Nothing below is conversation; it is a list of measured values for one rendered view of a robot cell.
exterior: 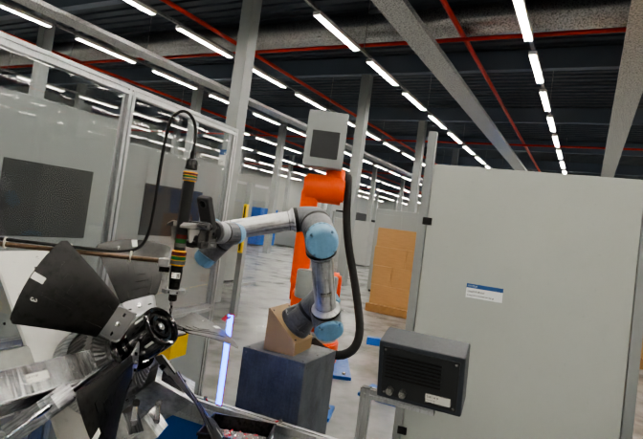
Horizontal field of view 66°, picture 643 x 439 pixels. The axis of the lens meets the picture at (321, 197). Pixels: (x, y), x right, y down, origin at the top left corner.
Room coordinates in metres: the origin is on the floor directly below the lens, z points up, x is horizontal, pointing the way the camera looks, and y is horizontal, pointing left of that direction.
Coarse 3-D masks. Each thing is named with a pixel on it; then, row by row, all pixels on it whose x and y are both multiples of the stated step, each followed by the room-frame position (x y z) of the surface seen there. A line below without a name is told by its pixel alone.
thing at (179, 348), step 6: (186, 336) 1.94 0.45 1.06; (180, 342) 1.92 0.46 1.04; (186, 342) 1.95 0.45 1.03; (168, 348) 1.87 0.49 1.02; (174, 348) 1.89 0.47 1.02; (180, 348) 1.92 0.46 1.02; (186, 348) 1.95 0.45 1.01; (168, 354) 1.87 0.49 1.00; (174, 354) 1.89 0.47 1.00; (180, 354) 1.92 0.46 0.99
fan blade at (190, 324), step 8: (176, 320) 1.63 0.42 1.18; (184, 320) 1.65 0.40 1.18; (192, 320) 1.68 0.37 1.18; (200, 320) 1.70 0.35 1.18; (208, 320) 1.73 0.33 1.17; (184, 328) 1.52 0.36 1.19; (192, 328) 1.57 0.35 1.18; (200, 328) 1.60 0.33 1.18; (208, 328) 1.64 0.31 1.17; (216, 328) 1.70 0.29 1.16; (208, 336) 1.56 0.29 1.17; (216, 336) 1.61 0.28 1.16; (224, 336) 1.66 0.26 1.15; (232, 344) 1.64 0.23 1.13
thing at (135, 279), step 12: (120, 240) 1.59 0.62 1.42; (120, 252) 1.56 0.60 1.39; (132, 252) 1.57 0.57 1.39; (144, 252) 1.59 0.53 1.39; (156, 252) 1.61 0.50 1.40; (168, 252) 1.63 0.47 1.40; (108, 264) 1.52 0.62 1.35; (120, 264) 1.53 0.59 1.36; (132, 264) 1.54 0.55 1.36; (144, 264) 1.55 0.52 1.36; (156, 264) 1.57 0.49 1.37; (120, 276) 1.50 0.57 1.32; (132, 276) 1.51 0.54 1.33; (144, 276) 1.52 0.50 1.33; (156, 276) 1.53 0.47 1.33; (120, 288) 1.48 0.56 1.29; (132, 288) 1.48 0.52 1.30; (144, 288) 1.49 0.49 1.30; (156, 288) 1.50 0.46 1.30; (120, 300) 1.46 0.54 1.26
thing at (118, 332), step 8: (120, 312) 1.35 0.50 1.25; (128, 312) 1.37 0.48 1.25; (112, 320) 1.34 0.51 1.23; (120, 320) 1.35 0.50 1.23; (128, 320) 1.37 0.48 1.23; (104, 328) 1.33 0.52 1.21; (112, 328) 1.34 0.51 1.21; (120, 328) 1.36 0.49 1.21; (104, 336) 1.33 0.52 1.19; (112, 336) 1.35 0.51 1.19; (120, 336) 1.36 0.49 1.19
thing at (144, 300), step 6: (132, 300) 1.47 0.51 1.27; (138, 300) 1.47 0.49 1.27; (144, 300) 1.47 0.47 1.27; (150, 300) 1.47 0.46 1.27; (126, 306) 1.45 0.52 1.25; (132, 306) 1.45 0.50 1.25; (144, 306) 1.46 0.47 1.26; (150, 306) 1.46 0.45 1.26; (156, 306) 1.46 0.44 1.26; (138, 312) 1.44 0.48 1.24
